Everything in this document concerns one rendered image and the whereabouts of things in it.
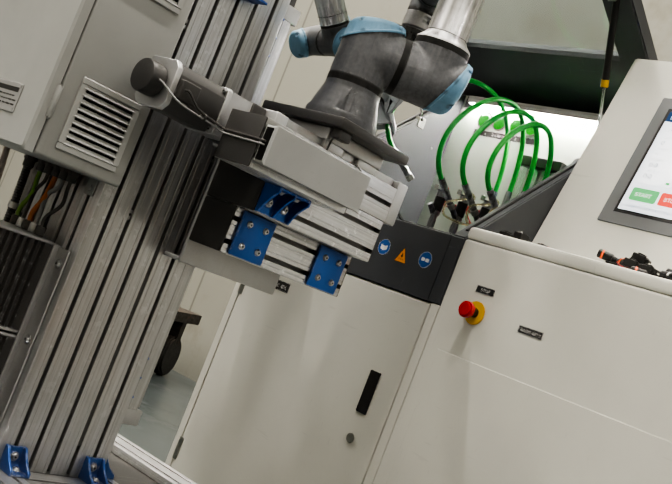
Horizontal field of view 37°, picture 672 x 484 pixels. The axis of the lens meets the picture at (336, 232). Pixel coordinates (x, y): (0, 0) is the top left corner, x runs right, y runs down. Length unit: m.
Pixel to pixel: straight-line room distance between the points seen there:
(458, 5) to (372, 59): 0.21
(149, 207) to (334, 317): 0.71
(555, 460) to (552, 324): 0.27
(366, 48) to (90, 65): 0.56
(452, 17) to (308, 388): 0.95
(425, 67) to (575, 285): 0.53
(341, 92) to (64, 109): 0.55
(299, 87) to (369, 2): 0.63
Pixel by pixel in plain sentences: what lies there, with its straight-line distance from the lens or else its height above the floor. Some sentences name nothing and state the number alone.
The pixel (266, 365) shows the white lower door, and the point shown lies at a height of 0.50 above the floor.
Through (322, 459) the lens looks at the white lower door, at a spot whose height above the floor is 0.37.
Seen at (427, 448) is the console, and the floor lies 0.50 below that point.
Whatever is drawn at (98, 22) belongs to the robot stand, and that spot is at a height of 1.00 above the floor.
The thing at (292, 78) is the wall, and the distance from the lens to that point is 6.01.
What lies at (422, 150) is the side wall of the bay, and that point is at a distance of 3.08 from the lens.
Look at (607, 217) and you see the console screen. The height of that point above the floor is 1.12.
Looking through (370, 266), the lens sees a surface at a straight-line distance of 2.43.
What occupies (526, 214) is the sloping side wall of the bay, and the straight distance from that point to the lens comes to 2.43.
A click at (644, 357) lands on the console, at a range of 1.98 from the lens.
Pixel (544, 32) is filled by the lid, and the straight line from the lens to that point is 2.87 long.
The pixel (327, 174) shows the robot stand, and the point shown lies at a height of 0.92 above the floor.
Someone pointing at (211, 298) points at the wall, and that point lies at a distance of 5.88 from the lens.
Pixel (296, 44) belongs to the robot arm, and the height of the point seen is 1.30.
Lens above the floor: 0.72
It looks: 3 degrees up
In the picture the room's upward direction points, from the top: 21 degrees clockwise
